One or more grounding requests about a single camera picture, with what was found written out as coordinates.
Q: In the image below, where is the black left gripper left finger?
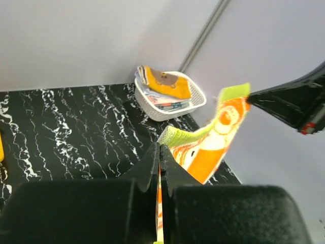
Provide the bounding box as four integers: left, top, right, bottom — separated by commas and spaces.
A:
1, 143, 160, 243

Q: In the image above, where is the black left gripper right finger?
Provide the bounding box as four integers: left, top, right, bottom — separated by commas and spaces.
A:
160, 145, 311, 243

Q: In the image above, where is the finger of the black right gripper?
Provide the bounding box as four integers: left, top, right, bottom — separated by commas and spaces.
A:
247, 63, 324, 134

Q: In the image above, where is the orange white patterned towel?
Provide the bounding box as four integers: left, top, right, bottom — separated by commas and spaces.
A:
153, 82, 252, 244

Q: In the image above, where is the brown yellow bear towel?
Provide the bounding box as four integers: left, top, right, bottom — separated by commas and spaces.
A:
150, 69, 191, 99

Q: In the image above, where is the white waffle towel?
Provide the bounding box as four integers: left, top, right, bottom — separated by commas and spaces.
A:
137, 65, 155, 88

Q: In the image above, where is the white perforated plastic basket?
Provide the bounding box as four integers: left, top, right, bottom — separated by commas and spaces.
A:
134, 71, 207, 121

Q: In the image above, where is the patterned folded towel in basket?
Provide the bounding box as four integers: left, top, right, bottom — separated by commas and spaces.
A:
145, 94, 190, 111

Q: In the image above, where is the yellow plastic bin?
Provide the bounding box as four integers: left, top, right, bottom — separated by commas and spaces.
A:
0, 135, 5, 162

